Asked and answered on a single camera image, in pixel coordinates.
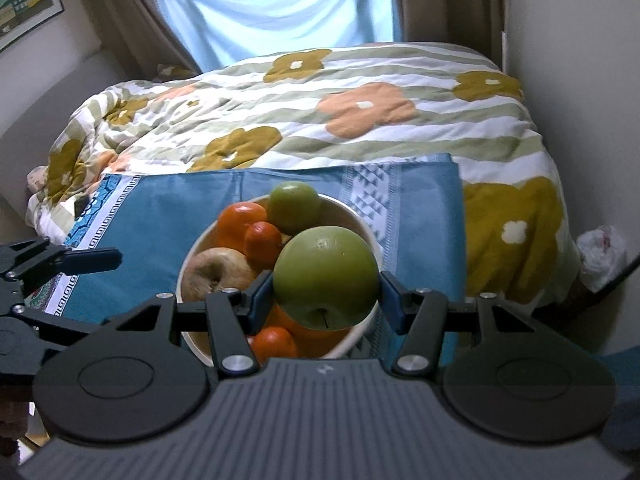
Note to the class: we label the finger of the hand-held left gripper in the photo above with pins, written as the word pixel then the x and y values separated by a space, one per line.
pixel 65 330
pixel 95 258

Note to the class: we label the framed wall picture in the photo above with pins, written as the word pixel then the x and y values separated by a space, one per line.
pixel 25 0

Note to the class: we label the large green apple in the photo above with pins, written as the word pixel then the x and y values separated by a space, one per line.
pixel 325 270

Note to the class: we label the small orange tangerine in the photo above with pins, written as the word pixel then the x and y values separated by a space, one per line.
pixel 272 345
pixel 262 242

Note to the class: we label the yellowish brown apple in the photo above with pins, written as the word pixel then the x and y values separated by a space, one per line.
pixel 210 270

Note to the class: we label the small green apple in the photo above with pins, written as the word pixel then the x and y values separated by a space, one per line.
pixel 295 205

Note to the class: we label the white plastic bag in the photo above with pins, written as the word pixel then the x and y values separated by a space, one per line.
pixel 600 255

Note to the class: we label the floral striped blanket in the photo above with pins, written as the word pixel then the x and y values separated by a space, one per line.
pixel 400 145

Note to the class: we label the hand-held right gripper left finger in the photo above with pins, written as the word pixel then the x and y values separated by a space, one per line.
pixel 259 302

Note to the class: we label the beige curtain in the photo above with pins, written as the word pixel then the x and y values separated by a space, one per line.
pixel 450 0
pixel 115 10

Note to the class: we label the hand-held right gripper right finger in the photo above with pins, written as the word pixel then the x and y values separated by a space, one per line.
pixel 392 302

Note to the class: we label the blue cloth with triangle band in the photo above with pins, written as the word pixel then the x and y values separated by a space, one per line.
pixel 425 220

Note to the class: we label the blue white key pattern cloth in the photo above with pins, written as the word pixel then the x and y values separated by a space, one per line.
pixel 100 210

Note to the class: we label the cream cartoon print bowl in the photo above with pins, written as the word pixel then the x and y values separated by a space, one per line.
pixel 357 222

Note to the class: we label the grey padded headboard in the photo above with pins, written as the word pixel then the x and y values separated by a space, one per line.
pixel 65 85

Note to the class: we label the light blue sheer curtain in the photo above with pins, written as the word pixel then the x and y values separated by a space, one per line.
pixel 275 10

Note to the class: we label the orange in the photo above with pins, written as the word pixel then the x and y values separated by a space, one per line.
pixel 285 322
pixel 235 227

